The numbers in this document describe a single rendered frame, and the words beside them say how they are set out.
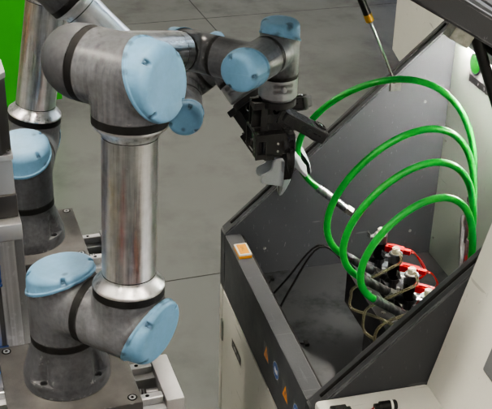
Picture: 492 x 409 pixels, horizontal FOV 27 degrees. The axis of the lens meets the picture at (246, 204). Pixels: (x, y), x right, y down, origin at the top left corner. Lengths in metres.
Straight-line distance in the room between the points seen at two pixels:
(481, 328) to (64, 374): 0.72
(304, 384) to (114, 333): 0.48
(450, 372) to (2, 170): 0.88
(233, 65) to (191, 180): 2.96
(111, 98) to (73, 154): 3.55
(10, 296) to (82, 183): 2.80
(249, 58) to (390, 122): 0.71
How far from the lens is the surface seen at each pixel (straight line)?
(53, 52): 1.52
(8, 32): 5.24
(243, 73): 1.79
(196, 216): 4.43
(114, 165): 1.52
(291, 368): 2.00
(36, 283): 1.69
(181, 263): 4.10
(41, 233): 2.19
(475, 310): 1.83
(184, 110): 2.05
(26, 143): 2.15
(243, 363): 2.39
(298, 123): 1.98
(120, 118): 1.47
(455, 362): 1.87
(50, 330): 1.73
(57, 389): 1.78
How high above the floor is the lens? 2.17
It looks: 29 degrees down
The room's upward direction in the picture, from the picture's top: 2 degrees clockwise
